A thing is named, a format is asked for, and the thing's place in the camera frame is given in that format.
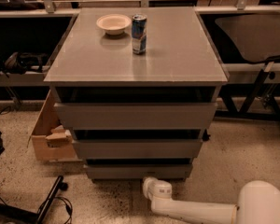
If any cardboard box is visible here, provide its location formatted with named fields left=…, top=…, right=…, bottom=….
left=30, top=92, right=78, bottom=161

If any black stand with cable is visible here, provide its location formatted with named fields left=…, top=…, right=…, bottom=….
left=0, top=175, right=74, bottom=224

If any blue drink can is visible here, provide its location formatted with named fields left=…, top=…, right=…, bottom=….
left=132, top=14, right=147, bottom=54

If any grey middle drawer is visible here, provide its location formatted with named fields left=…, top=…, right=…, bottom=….
left=73, top=130, right=203, bottom=160

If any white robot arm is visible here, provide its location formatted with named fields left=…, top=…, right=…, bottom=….
left=143, top=177, right=280, bottom=224

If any black office chair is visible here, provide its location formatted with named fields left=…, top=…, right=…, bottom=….
left=208, top=13, right=280, bottom=123

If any grey drawer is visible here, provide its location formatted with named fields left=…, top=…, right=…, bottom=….
left=54, top=103, right=217, bottom=130
left=73, top=130, right=203, bottom=160
left=85, top=159, right=192, bottom=179

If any white bowl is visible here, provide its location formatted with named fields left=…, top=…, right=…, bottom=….
left=96, top=14, right=131, bottom=35

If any grey top drawer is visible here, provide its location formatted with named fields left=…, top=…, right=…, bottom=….
left=54, top=103, right=217, bottom=130

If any grey drawer cabinet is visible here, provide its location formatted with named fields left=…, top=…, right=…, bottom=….
left=43, top=7, right=230, bottom=183

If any black headset on shelf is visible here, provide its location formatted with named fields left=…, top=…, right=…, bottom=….
left=0, top=52, right=49, bottom=76

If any grey bottom drawer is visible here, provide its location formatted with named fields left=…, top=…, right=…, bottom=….
left=85, top=159, right=192, bottom=179

